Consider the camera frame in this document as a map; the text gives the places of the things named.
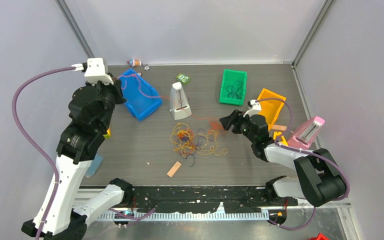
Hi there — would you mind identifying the blue plastic bin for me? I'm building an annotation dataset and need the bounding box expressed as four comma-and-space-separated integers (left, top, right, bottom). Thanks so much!
118, 68, 163, 122

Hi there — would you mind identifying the right yellow triangle block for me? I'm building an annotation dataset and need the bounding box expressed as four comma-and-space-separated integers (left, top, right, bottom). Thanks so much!
273, 131, 288, 146

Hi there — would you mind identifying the tan wooden stick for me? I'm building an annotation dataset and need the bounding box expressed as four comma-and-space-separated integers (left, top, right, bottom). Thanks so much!
166, 161, 182, 178

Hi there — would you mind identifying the green number tile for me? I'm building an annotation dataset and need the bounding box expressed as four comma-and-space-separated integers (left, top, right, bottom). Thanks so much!
176, 73, 191, 85

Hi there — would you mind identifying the small figurine toy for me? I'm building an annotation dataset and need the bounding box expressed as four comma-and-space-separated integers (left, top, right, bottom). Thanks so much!
127, 59, 142, 67

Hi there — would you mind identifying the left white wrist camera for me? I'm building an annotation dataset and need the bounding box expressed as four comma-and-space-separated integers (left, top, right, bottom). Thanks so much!
84, 57, 114, 86

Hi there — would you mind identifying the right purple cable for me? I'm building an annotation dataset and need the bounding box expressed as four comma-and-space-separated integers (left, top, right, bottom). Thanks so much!
256, 97, 351, 231

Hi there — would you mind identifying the yellow triangle block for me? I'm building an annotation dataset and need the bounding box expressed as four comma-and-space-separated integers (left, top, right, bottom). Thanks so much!
273, 131, 288, 146
103, 128, 111, 139

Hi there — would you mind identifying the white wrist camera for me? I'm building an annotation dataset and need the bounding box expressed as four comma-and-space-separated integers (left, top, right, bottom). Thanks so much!
84, 57, 114, 86
243, 99, 262, 118

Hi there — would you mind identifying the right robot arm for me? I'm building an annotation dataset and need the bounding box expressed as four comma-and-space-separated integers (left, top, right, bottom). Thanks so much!
219, 109, 348, 207

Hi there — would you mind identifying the pink metronome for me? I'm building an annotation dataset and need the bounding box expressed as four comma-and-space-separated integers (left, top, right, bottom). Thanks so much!
287, 116, 325, 150

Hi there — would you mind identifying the yellow thin cable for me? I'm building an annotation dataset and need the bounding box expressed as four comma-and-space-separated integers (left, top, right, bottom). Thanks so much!
169, 123, 229, 158

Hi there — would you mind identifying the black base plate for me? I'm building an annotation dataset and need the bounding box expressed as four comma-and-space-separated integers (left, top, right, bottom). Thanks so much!
115, 185, 298, 214

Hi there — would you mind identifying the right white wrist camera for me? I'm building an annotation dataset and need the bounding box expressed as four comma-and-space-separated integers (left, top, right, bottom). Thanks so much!
243, 99, 262, 118

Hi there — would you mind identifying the red object at corner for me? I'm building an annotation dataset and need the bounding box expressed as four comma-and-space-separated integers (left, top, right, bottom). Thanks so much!
308, 233, 330, 240

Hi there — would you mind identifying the white metronome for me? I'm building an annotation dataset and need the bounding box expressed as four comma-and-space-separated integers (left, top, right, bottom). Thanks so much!
169, 82, 192, 120

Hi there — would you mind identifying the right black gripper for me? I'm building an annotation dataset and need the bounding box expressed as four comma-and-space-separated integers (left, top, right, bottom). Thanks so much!
220, 109, 257, 144

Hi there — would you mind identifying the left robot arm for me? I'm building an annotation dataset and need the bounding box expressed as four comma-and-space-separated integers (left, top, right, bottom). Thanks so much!
21, 79, 134, 240

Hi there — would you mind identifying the tan block by bin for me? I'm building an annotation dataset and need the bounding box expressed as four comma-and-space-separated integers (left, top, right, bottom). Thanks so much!
271, 124, 288, 132

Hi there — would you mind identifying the orange plastic bin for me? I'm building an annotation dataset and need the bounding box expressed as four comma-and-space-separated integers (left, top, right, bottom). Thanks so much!
257, 88, 287, 130

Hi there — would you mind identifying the green plastic bin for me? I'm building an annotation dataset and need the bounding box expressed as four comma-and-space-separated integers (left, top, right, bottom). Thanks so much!
219, 69, 248, 106

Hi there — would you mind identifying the blue transparent metronome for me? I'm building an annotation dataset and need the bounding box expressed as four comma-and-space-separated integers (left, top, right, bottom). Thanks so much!
84, 153, 103, 178

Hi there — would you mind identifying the left yellow triangle block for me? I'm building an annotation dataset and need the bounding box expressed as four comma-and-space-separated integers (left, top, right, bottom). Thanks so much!
103, 128, 111, 139

